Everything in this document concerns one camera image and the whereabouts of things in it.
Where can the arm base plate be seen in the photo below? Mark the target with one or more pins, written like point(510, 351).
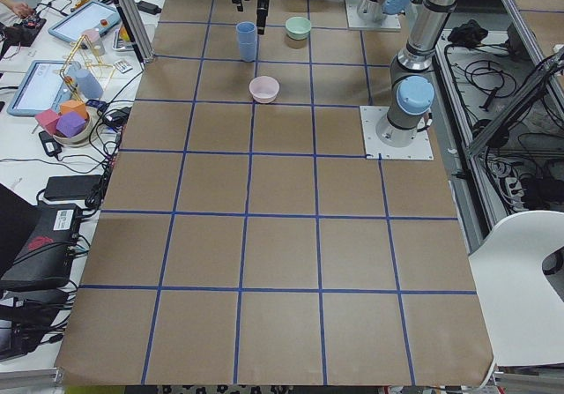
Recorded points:
point(368, 15)
point(383, 141)

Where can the blue cup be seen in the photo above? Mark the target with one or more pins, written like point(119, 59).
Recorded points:
point(246, 32)
point(247, 51)

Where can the light blue cylinder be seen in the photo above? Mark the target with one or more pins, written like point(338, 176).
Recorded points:
point(88, 85)

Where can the bowl of coloured blocks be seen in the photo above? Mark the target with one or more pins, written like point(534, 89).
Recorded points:
point(70, 126)

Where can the blue tablet far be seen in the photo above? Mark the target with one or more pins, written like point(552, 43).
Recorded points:
point(92, 15)

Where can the black power adapter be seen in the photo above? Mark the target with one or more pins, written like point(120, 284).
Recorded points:
point(70, 187)

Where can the pink bowl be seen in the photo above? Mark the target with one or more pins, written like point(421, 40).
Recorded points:
point(264, 89)

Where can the blue tablet near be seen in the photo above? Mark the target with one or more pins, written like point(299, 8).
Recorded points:
point(42, 88)

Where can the wooden marble run toy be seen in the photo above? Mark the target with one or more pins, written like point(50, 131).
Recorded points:
point(85, 55)

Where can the mint green bowl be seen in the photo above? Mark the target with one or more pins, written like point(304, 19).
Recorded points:
point(298, 28)

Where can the aluminium frame post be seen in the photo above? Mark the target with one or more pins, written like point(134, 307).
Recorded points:
point(135, 28)

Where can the white chair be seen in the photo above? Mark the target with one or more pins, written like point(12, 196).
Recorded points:
point(522, 311)

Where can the blue tablet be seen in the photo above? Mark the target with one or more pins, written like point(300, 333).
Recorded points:
point(92, 15)
point(42, 88)

